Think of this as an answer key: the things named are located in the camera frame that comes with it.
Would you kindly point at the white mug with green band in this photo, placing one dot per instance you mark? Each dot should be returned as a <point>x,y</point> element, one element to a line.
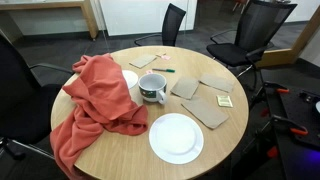
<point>150,94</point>

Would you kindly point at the green pen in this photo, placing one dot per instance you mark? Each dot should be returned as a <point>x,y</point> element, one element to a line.
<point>163,70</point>

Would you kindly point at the pink sticky note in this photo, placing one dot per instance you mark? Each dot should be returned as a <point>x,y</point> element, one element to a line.
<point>165,57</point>
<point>149,71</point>

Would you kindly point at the small white plate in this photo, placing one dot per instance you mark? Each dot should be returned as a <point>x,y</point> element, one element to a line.
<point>130,79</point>

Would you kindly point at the large white plate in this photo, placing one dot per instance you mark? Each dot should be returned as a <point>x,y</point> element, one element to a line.
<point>176,138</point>

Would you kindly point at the orange fleece cloth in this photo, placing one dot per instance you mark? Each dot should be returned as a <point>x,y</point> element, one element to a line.
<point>100,93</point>

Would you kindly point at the yellow-green sachet packet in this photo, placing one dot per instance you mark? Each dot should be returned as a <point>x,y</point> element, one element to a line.
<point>224,101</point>

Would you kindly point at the wooden desk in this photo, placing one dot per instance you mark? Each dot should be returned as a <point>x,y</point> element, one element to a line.
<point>90,20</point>

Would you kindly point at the black perforated base board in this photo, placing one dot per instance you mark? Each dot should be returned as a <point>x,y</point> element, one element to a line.
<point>296,106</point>

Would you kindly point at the wooden frame beam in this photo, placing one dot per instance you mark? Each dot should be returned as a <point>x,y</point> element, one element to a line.
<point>283,55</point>

